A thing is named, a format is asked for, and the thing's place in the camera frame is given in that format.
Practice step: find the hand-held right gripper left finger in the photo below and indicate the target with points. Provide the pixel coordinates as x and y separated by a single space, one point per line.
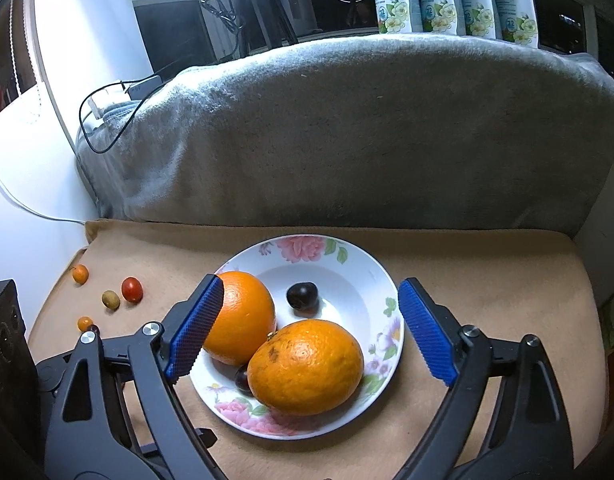
194 330

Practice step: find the grey fleece blanket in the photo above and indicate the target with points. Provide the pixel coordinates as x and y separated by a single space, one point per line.
337 150

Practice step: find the black power adapter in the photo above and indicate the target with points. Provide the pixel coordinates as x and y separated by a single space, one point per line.
144 87

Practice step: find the red cherry tomato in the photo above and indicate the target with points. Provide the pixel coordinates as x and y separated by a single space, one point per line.
132 290

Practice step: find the smooth round orange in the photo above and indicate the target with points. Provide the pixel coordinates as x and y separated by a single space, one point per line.
242 315

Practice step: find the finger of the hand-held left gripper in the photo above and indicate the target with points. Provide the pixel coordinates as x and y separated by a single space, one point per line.
205 438

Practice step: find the white floral plate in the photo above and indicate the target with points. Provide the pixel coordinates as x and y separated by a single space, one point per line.
347 280

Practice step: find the tiny orange cherry tomato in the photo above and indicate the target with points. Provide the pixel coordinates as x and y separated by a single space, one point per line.
84 323

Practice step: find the white power strip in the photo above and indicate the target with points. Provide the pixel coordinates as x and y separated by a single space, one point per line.
98 107

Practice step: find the white window frame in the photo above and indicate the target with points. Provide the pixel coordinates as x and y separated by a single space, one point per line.
222 30

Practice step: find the green cherry tomato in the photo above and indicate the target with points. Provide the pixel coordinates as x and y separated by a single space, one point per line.
111 299

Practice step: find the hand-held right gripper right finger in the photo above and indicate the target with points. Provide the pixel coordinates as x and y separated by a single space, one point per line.
427 330

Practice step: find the bumpy orange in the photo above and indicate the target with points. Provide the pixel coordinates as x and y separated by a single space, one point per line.
307 365

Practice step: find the small orange tomato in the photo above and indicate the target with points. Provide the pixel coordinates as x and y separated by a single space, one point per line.
80 274

